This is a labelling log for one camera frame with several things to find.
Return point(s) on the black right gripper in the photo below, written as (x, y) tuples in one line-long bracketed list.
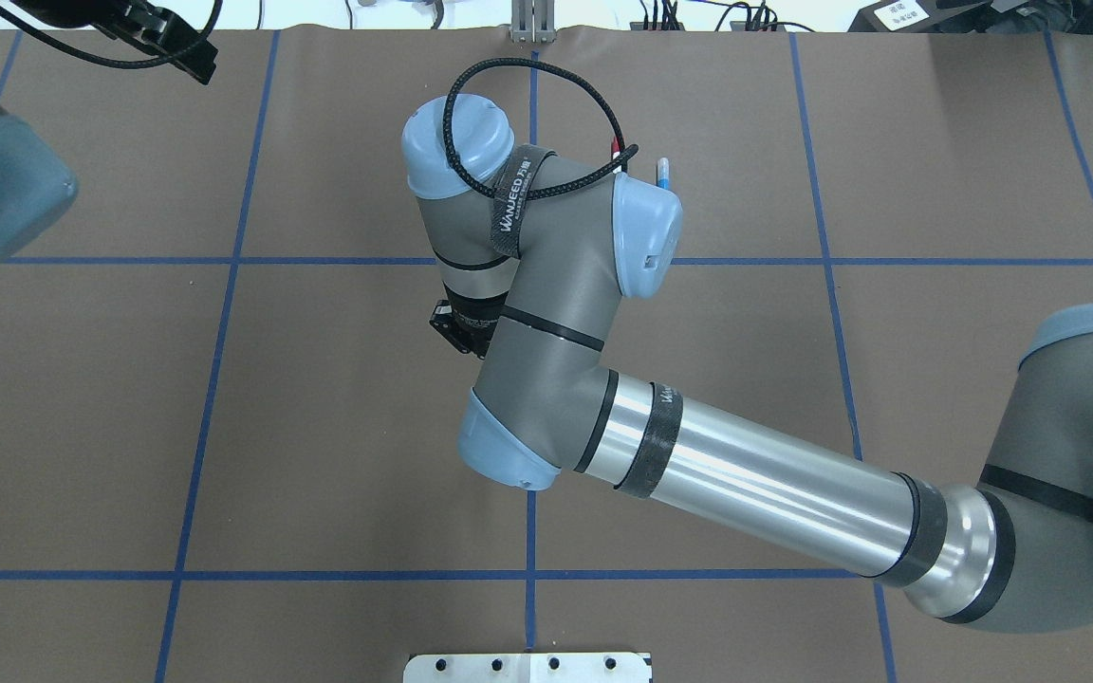
[(476, 318)]

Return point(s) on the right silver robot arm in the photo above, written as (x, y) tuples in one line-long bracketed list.
[(533, 287)]

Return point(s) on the blue tape grid lines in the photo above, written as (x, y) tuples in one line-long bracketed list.
[(227, 431)]

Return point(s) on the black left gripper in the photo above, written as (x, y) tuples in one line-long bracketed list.
[(141, 21)]

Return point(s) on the near orange black usb hub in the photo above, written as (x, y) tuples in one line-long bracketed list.
[(759, 17)]

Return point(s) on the aluminium frame post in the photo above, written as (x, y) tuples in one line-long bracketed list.
[(533, 22)]

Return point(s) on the dark box with label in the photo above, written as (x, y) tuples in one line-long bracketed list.
[(894, 17)]

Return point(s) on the orange black usb hub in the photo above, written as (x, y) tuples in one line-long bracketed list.
[(658, 16), (759, 17)]

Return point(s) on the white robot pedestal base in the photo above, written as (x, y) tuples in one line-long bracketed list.
[(531, 667)]

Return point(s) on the blue highlighter pen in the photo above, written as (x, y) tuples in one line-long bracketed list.
[(663, 174)]

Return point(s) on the far orange black usb hub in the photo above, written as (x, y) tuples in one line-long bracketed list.
[(658, 16)]

